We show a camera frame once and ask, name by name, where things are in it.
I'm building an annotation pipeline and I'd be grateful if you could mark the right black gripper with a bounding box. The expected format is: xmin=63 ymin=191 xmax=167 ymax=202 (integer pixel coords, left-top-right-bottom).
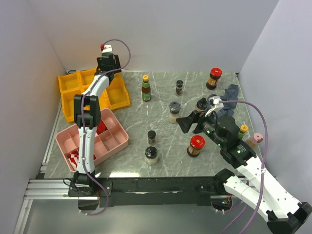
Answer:
xmin=176 ymin=108 xmax=225 ymax=148

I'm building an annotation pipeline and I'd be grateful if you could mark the red-lid chili jar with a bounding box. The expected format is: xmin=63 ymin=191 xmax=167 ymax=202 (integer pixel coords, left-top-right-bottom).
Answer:
xmin=206 ymin=68 xmax=222 ymax=90
xmin=187 ymin=135 xmax=205 ymax=157

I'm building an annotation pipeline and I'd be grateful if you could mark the black-top brown pepper grinder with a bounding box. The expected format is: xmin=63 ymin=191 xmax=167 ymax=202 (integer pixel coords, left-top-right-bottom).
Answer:
xmin=195 ymin=97 xmax=208 ymax=112

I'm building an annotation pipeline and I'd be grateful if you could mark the small black-cap spice jar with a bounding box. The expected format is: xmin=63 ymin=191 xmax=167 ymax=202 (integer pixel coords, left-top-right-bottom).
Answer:
xmin=147 ymin=130 xmax=156 ymax=146
xmin=175 ymin=80 xmax=183 ymax=96

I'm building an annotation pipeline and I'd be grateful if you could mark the black-top white salt grinder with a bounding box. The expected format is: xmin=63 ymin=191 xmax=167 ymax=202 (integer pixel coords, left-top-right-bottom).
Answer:
xmin=145 ymin=146 xmax=158 ymax=166

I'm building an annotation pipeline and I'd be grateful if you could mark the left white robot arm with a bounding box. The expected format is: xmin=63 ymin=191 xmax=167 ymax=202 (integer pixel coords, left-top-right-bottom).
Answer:
xmin=70 ymin=52 xmax=121 ymax=196

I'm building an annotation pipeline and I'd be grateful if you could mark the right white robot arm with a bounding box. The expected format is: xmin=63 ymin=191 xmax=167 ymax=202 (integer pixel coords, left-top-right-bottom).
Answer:
xmin=176 ymin=111 xmax=312 ymax=234

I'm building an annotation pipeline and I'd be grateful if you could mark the clear-cap salt grinder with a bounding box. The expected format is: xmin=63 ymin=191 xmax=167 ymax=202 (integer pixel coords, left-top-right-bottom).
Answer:
xmin=168 ymin=101 xmax=181 ymax=123

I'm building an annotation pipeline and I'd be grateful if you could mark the yellow compartment bin organizer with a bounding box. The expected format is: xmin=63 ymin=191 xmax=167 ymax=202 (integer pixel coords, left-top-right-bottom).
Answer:
xmin=58 ymin=68 xmax=131 ymax=122

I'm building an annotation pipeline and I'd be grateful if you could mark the green label sauce bottle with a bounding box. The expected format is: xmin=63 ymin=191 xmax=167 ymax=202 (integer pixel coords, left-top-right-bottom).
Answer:
xmin=141 ymin=75 xmax=151 ymax=102
xmin=238 ymin=124 xmax=249 ymax=139

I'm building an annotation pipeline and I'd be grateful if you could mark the blue grey cloth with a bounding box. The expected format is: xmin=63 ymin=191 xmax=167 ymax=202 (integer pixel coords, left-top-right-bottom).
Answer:
xmin=214 ymin=84 xmax=239 ymax=120

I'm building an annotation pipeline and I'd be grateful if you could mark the red packet in tray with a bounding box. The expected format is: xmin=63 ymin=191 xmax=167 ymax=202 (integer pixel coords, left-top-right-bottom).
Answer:
xmin=96 ymin=120 xmax=107 ymax=135

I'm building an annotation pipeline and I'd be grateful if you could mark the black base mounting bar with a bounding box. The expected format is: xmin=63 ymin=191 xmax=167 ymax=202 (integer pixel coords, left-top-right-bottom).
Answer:
xmin=68 ymin=176 xmax=236 ymax=211

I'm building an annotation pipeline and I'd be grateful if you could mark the pink-cap spice bottle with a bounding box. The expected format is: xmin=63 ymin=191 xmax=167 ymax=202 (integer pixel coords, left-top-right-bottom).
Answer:
xmin=245 ymin=133 xmax=264 ymax=149

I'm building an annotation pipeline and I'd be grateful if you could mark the pink divided tray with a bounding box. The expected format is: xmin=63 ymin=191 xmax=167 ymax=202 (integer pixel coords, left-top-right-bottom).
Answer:
xmin=56 ymin=108 xmax=129 ymax=172

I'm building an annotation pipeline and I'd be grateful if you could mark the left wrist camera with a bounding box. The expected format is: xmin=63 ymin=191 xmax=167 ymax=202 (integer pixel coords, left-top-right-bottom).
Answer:
xmin=100 ymin=44 xmax=113 ymax=54

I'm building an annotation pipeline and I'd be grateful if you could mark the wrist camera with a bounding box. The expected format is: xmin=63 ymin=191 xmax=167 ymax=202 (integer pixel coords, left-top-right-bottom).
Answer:
xmin=100 ymin=44 xmax=113 ymax=54
xmin=205 ymin=96 xmax=224 ymax=117

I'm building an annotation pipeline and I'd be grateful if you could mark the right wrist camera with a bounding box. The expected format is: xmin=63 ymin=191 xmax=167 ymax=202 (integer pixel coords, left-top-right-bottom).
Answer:
xmin=205 ymin=96 xmax=224 ymax=117

